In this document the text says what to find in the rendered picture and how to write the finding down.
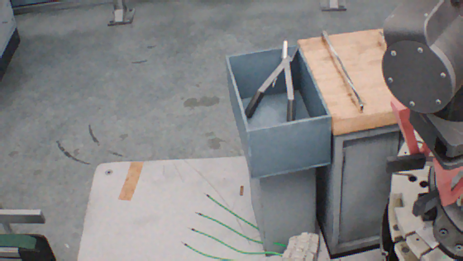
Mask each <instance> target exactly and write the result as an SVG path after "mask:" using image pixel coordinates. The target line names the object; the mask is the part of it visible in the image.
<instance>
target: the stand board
mask: <svg viewBox="0 0 463 261"><path fill-rule="evenodd" d="M378 31H382V32H383V29H374V30H371V31H358V32H353V33H345V34H340V35H335V36H334V35H330V36H329V38H330V40H331V42H332V45H333V47H334V49H335V51H336V53H337V55H338V57H339V58H340V59H341V62H342V63H343V65H344V67H345V69H346V71H347V73H348V74H349V76H350V78H351V81H352V83H353V85H354V87H355V89H356V91H357V92H358V94H359V96H360V99H361V101H362V104H363V113H361V114H360V113H359V111H358V109H357V107H356V105H355V102H354V100H353V98H352V96H351V94H350V92H349V90H348V88H347V87H346V85H345V83H344V81H343V79H342V77H341V73H340V71H339V70H338V68H337V66H336V64H335V62H334V60H333V58H332V56H331V55H330V53H329V51H328V49H327V47H326V45H325V43H324V41H323V40H322V37H318V38H309V39H304V40H297V42H298V45H299V46H300V49H301V51H302V52H303V56H304V58H305V59H306V60H307V63H308V66H309V68H310V70H311V72H312V74H313V77H314V78H315V80H316V82H317V85H318V87H319V89H320V92H321V94H322V96H323V99H324V100H325V102H326V105H327V109H328V111H329V113H330V115H331V117H332V118H331V130H332V133H333V135H341V134H345V133H350V132H354V131H362V130H366V129H371V128H375V127H379V126H387V125H390V124H391V125H394V124H398V122H397V119H396V117H395V115H394V111H393V109H392V107H391V105H390V100H391V98H392V97H393V95H392V93H391V92H390V90H389V89H388V88H387V86H386V85H385V82H384V76H383V74H382V66H381V61H382V57H383V56H384V51H383V48H382V47H381V46H380V44H379V42H378V40H379V34H378Z"/></svg>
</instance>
